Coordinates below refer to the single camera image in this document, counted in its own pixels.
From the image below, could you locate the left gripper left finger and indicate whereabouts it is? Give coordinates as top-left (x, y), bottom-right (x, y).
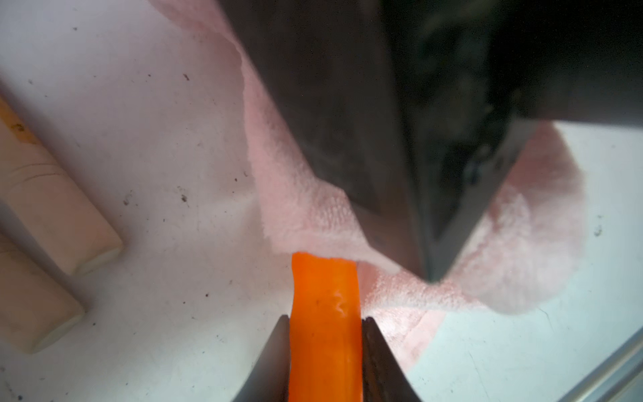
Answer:
top-left (233, 315), bottom-right (291, 402)

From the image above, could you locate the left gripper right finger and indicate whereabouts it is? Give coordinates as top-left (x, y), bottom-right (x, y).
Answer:
top-left (362, 317), bottom-right (421, 402)

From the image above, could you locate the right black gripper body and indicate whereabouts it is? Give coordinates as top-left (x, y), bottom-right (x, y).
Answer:
top-left (221, 1), bottom-right (642, 282)

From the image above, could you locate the orange handled sickle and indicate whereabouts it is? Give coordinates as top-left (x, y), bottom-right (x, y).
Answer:
top-left (288, 252), bottom-right (363, 401)

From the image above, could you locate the pink rag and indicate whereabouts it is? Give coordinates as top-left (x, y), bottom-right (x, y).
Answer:
top-left (147, 0), bottom-right (588, 373)

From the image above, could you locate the aluminium rail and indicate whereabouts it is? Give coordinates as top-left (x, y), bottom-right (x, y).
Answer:
top-left (559, 328), bottom-right (643, 402)

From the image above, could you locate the wooden handled sickle left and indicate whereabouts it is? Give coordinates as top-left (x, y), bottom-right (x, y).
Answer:
top-left (1, 236), bottom-right (85, 354)

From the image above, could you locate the wooden handled sickle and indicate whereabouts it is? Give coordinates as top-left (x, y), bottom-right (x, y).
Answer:
top-left (1, 101), bottom-right (123, 276)
top-left (1, 236), bottom-right (85, 354)

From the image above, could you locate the wooden handled sickle right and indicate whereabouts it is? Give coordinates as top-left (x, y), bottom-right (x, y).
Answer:
top-left (1, 101), bottom-right (123, 276)

